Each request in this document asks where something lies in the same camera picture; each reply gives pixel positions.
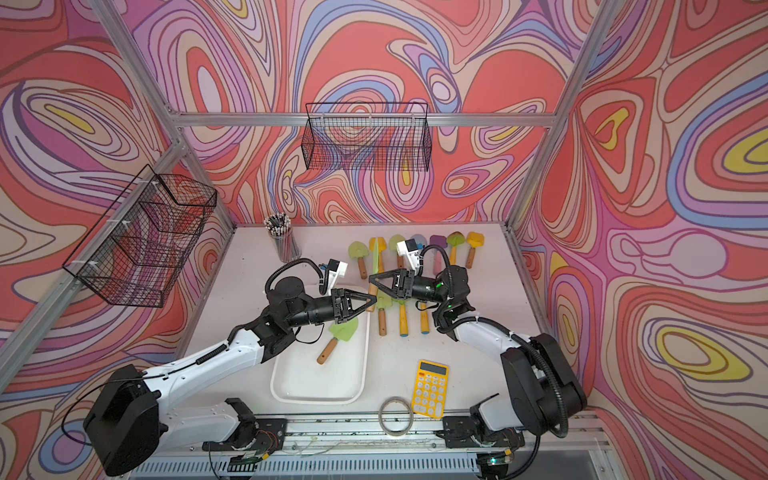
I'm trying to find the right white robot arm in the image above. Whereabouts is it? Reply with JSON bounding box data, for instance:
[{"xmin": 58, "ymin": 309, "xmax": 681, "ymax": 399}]
[{"xmin": 368, "ymin": 265, "xmax": 587, "ymax": 441}]

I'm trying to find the blue shovel pink handle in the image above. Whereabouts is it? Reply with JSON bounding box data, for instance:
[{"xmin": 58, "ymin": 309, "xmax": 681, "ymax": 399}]
[{"xmin": 411, "ymin": 234, "xmax": 427, "ymax": 250}]

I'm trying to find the green plastic shovel yellow handle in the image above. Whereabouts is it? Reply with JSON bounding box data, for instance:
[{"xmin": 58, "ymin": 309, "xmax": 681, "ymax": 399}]
[{"xmin": 396, "ymin": 299, "xmax": 409, "ymax": 337}]

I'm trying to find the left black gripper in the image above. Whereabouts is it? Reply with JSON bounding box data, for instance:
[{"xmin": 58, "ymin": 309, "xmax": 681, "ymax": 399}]
[{"xmin": 284, "ymin": 291, "xmax": 375, "ymax": 332}]

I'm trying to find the clear cup of pens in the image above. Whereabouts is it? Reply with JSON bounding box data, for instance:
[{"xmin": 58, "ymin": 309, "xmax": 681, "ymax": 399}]
[{"xmin": 264, "ymin": 213, "xmax": 301, "ymax": 263}]

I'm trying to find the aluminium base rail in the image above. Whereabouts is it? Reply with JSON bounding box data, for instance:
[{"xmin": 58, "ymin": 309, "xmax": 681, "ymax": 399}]
[{"xmin": 127, "ymin": 408, "xmax": 627, "ymax": 479}]

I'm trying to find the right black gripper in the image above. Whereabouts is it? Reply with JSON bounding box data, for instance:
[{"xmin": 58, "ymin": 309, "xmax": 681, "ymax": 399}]
[{"xmin": 370, "ymin": 269, "xmax": 449, "ymax": 305}]

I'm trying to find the black wire basket back wall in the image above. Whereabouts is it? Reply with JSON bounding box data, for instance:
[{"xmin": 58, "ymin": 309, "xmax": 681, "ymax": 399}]
[{"xmin": 301, "ymin": 101, "xmax": 433, "ymax": 172}]

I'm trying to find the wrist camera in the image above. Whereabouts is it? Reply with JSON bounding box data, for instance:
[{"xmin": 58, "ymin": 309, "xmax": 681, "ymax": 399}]
[
  {"xmin": 398, "ymin": 239, "xmax": 423, "ymax": 271},
  {"xmin": 324, "ymin": 259, "xmax": 348, "ymax": 289}
]

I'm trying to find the purple shovel pink handle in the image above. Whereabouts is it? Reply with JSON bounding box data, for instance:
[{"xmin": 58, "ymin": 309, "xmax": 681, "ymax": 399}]
[{"xmin": 429, "ymin": 235, "xmax": 447, "ymax": 277}]

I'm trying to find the green shovel wooden handle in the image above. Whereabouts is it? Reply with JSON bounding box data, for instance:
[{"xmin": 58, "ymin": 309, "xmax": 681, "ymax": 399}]
[
  {"xmin": 316, "ymin": 317, "xmax": 359, "ymax": 365},
  {"xmin": 348, "ymin": 241, "xmax": 370, "ymax": 280},
  {"xmin": 388, "ymin": 234, "xmax": 405, "ymax": 269}
]

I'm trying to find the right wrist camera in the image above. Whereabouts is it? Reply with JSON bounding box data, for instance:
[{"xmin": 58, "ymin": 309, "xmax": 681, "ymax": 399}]
[{"xmin": 398, "ymin": 239, "xmax": 423, "ymax": 271}]

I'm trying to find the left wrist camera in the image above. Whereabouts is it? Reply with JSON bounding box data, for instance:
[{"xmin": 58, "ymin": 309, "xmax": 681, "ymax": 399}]
[{"xmin": 324, "ymin": 259, "xmax": 348, "ymax": 289}]

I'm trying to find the white plastic storage box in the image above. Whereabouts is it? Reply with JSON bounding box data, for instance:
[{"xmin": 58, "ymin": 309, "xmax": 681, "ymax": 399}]
[{"xmin": 270, "ymin": 312, "xmax": 370, "ymax": 405}]

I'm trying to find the yellow calculator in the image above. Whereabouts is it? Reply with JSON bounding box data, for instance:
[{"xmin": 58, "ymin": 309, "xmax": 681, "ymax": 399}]
[{"xmin": 411, "ymin": 360, "xmax": 450, "ymax": 420}]

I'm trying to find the black wire basket wall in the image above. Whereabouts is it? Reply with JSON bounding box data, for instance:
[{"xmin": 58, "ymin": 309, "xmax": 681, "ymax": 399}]
[
  {"xmin": 301, "ymin": 101, "xmax": 433, "ymax": 172},
  {"xmin": 62, "ymin": 166, "xmax": 218, "ymax": 308}
]

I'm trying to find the grey tape ring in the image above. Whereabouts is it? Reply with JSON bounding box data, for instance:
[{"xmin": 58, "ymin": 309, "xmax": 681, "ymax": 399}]
[{"xmin": 377, "ymin": 396, "xmax": 415, "ymax": 437}]

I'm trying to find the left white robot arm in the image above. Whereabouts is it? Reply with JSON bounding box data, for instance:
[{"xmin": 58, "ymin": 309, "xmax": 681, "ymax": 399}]
[{"xmin": 83, "ymin": 276, "xmax": 376, "ymax": 477}]

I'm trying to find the black wire basket left wall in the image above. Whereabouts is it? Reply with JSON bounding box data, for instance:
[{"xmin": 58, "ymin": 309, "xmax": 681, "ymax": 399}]
[{"xmin": 62, "ymin": 166, "xmax": 218, "ymax": 308}]

